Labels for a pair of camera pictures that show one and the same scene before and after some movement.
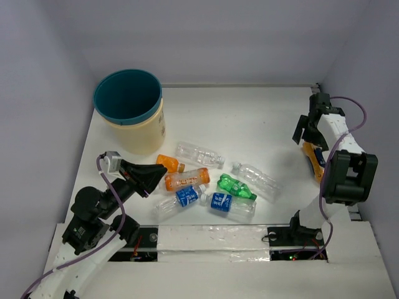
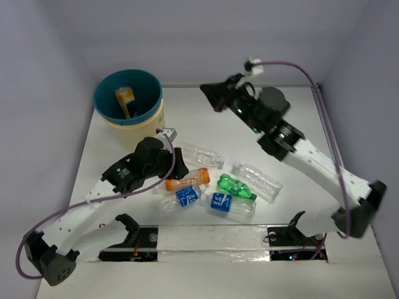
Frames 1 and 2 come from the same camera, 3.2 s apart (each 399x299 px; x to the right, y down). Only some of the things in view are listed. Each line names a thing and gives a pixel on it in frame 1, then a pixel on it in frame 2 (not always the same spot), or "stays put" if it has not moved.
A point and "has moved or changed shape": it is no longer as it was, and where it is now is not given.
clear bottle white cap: [260, 184] stays put
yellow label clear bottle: [318, 169] has moved or changed shape
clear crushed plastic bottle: [199, 154] stays put
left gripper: [129, 177] -> [174, 161]
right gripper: [320, 141] -> [217, 92]
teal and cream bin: [132, 101] stays put
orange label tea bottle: [181, 180] stays put
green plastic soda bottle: [234, 185] stays put
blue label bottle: [240, 208] stays put
